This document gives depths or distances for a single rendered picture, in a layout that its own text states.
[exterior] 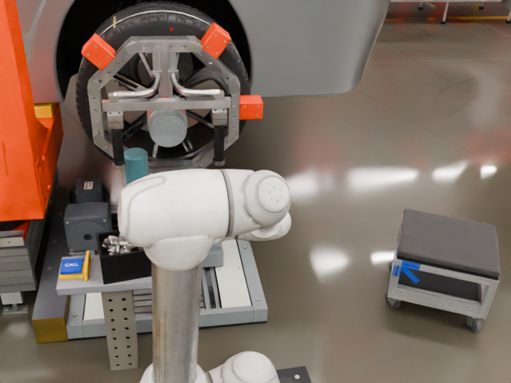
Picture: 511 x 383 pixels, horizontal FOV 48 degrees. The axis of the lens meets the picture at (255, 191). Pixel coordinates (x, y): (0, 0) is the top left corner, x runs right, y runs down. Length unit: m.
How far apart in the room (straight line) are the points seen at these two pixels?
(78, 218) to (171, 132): 0.60
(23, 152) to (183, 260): 1.11
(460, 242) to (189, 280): 1.60
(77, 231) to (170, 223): 1.42
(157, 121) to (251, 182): 1.01
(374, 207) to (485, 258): 0.96
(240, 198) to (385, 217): 2.21
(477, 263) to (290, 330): 0.79
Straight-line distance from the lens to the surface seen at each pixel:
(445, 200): 3.47
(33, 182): 2.15
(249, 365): 1.48
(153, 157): 2.35
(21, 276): 2.51
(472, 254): 2.50
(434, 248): 2.47
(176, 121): 2.02
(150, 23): 2.14
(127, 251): 1.96
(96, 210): 2.44
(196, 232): 1.05
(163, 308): 1.21
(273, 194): 1.04
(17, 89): 2.00
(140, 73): 2.56
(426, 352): 2.51
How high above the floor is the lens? 1.75
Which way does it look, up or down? 32 degrees down
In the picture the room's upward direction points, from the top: 3 degrees clockwise
